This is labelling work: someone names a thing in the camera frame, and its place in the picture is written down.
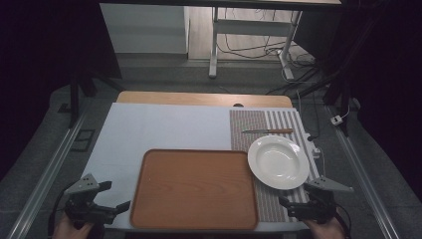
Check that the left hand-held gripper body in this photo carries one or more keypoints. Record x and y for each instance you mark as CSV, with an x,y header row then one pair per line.
x,y
82,201

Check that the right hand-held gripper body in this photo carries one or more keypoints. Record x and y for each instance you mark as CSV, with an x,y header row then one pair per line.
x,y
316,203

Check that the person's right hand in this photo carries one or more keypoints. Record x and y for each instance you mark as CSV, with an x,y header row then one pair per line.
x,y
325,230

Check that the person's left hand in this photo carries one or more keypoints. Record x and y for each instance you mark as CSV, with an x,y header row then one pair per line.
x,y
71,230

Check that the white deep plate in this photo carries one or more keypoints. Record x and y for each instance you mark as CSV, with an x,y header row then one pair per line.
x,y
278,162

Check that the white power adapter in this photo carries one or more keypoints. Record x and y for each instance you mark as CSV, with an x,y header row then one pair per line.
x,y
336,120

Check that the brown wooden tray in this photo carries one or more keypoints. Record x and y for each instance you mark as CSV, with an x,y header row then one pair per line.
x,y
194,189

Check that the striped woven placemat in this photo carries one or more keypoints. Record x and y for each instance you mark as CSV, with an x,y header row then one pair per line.
x,y
246,129

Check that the white table sheet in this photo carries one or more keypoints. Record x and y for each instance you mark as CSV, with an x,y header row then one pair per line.
x,y
166,127

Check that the black metal stand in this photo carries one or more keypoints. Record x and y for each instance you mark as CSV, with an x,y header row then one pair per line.
x,y
75,99

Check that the light wooden table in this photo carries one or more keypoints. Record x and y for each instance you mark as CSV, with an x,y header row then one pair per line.
x,y
199,99

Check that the white cabinet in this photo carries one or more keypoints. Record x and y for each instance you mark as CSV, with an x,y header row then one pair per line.
x,y
146,30

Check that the aluminium floor rail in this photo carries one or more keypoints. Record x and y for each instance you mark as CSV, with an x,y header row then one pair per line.
x,y
46,179
365,186

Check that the white desk frame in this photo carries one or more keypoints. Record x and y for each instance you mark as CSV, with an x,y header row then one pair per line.
x,y
252,28

